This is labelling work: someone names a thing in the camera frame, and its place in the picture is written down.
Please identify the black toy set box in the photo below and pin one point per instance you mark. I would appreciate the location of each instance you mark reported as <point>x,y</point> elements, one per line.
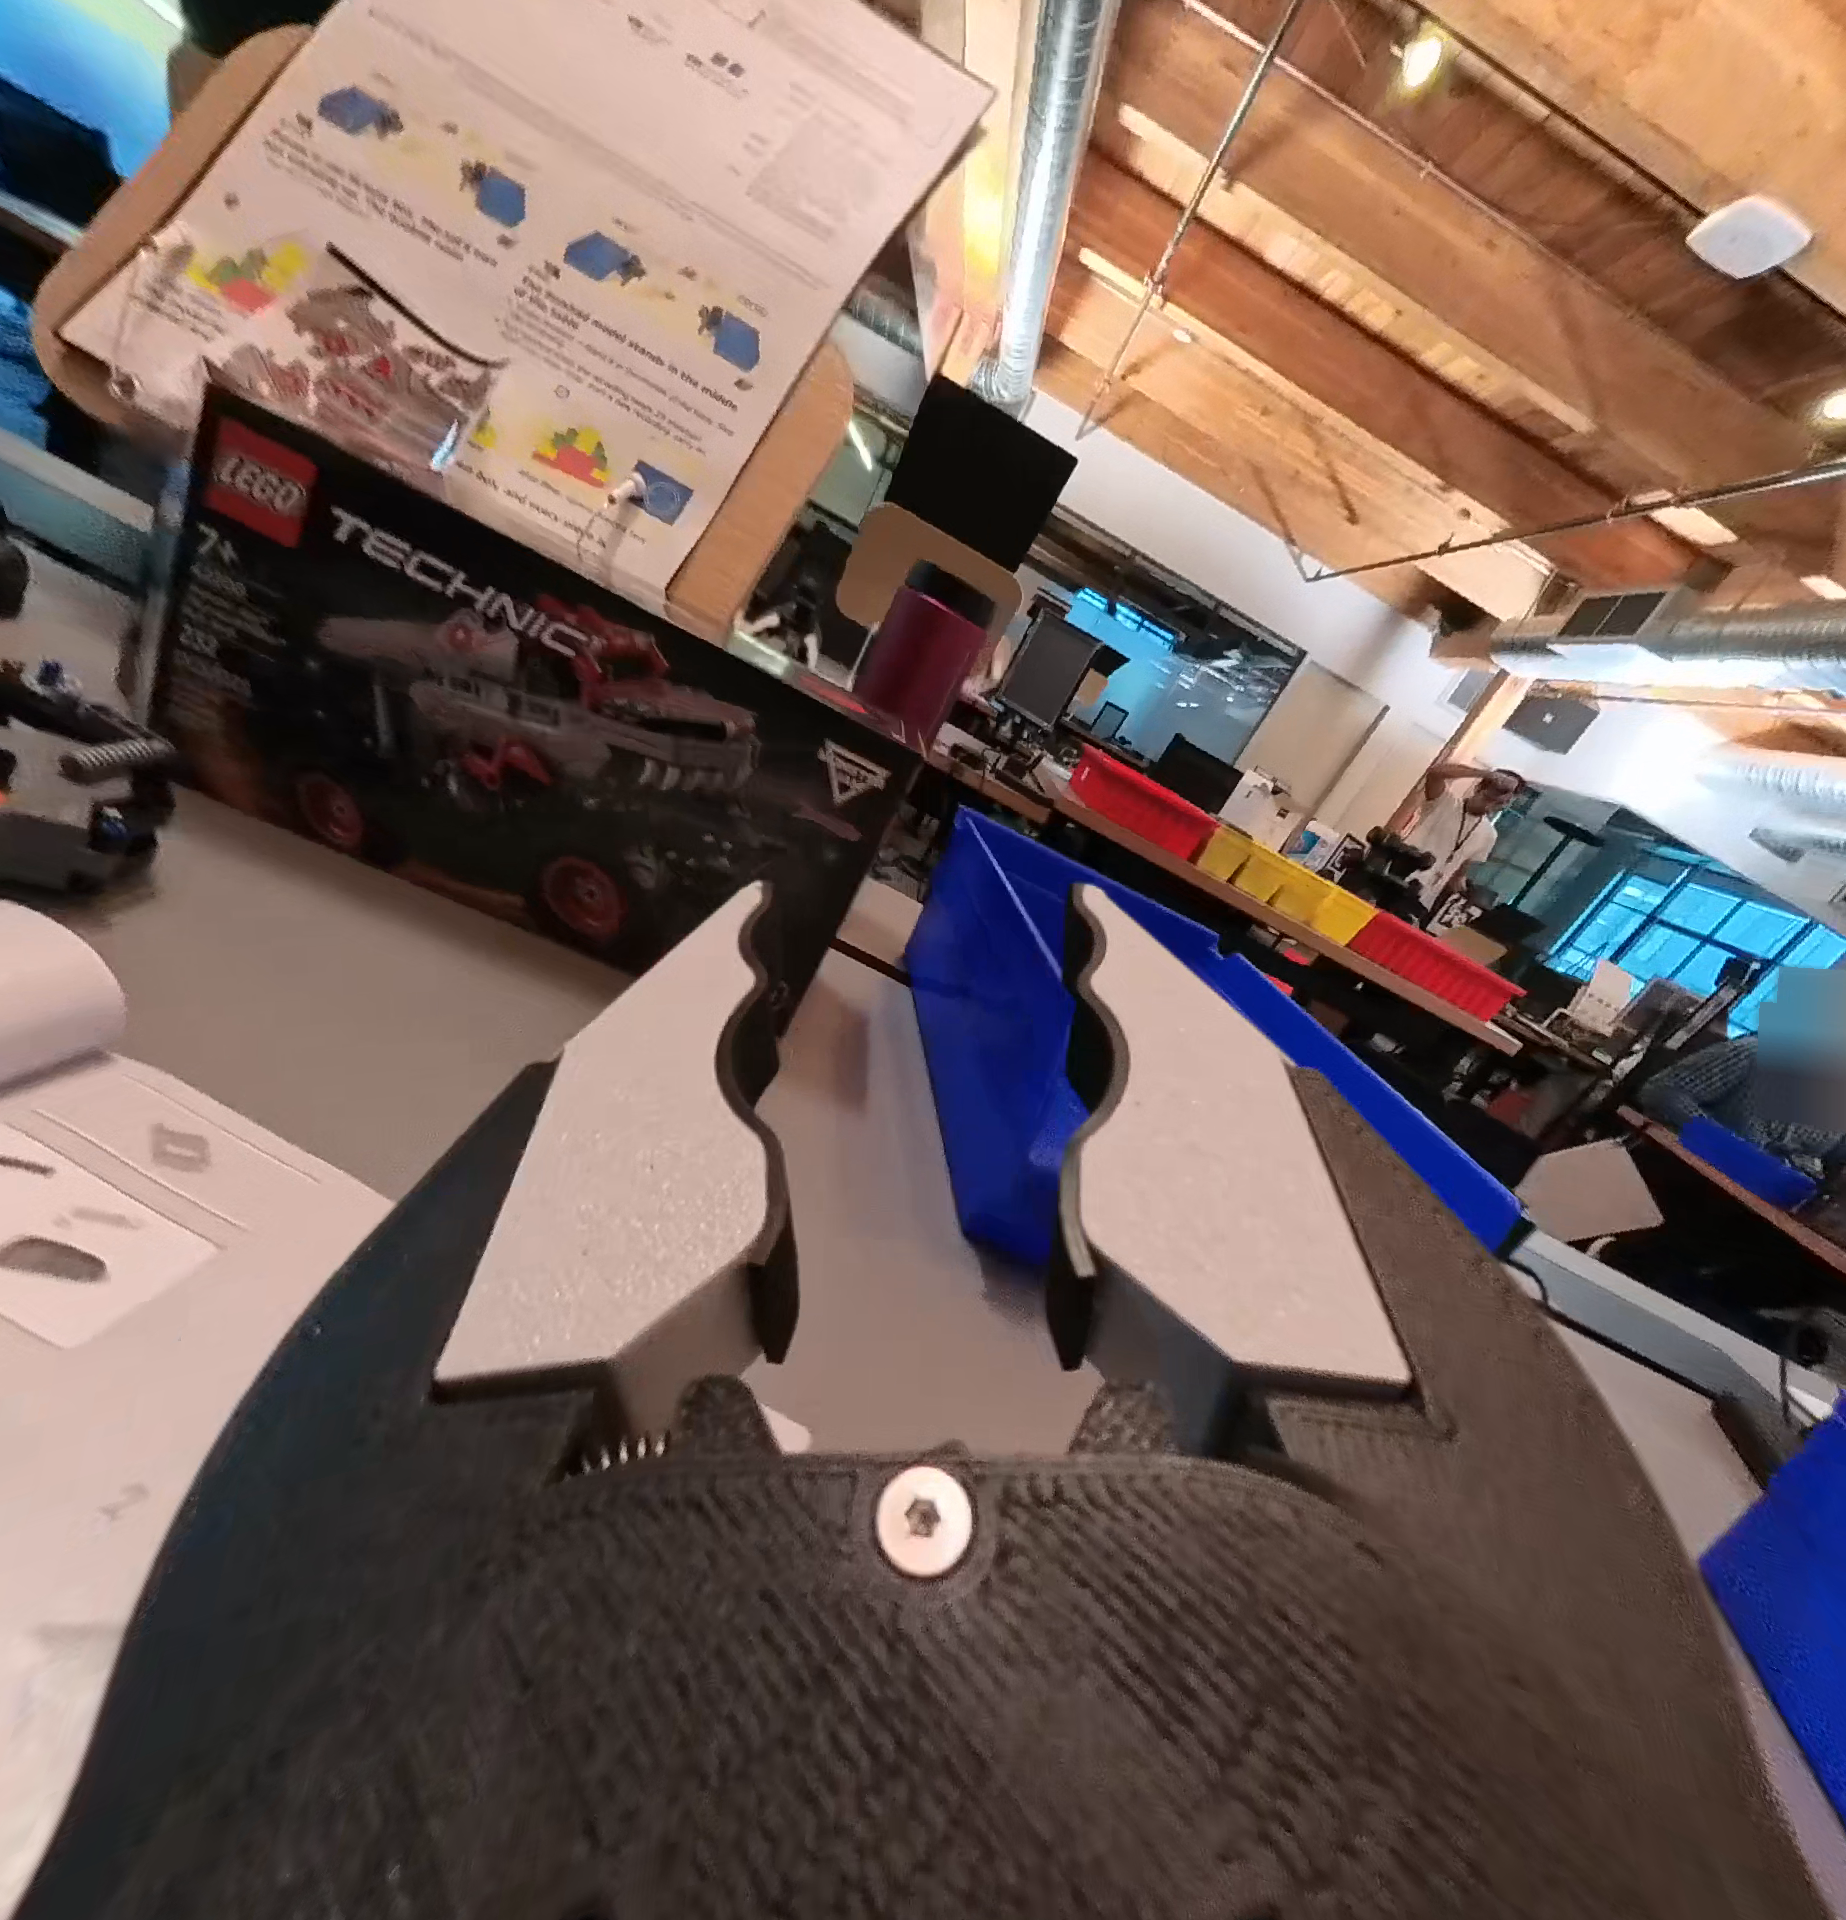
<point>563,751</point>

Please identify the yellow plastic bin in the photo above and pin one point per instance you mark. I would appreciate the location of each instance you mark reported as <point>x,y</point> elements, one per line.
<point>1307,893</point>
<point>1346,916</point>
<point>1227,855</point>
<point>1268,875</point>

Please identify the white ceiling device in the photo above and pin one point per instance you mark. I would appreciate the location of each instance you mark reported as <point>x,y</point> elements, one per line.
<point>1742,235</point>

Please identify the maroon tumbler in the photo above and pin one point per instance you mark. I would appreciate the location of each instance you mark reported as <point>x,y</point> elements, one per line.
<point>923,660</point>

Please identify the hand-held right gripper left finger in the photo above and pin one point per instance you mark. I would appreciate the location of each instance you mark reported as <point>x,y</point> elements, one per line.
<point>622,1186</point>

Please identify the toy building instruction booklet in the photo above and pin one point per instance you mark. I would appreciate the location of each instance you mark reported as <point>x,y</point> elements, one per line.
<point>114,1231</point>

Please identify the grey tilted board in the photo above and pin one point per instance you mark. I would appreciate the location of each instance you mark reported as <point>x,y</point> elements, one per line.
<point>1592,1191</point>

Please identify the plain cardboard stand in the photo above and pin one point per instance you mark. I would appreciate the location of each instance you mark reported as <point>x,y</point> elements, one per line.
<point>877,562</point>

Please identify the clear bag of toy parts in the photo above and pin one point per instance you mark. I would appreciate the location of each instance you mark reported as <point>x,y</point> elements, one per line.
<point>352,366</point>

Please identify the blue plastic bin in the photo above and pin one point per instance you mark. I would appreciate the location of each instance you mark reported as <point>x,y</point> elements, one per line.
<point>1807,1621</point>
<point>1747,1166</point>
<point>998,1081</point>

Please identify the grey desk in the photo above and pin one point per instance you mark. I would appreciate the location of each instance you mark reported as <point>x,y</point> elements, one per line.
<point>338,975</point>

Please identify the red plastic bin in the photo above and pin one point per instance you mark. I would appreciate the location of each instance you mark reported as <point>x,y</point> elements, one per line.
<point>1433,966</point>
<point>1142,802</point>

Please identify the silver ventilation duct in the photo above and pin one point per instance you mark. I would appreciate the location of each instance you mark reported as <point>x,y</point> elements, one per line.
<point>1687,631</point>
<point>1051,180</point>

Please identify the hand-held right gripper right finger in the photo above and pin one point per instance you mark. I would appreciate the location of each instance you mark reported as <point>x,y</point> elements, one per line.
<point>1238,1200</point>

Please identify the black square panel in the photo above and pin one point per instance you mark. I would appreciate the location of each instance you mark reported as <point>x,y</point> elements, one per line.
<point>982,466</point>

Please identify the grey toy chassis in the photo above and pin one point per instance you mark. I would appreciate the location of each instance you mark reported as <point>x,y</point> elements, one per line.
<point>54,810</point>

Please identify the computer monitor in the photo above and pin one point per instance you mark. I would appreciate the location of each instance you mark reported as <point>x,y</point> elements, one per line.
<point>1046,666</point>

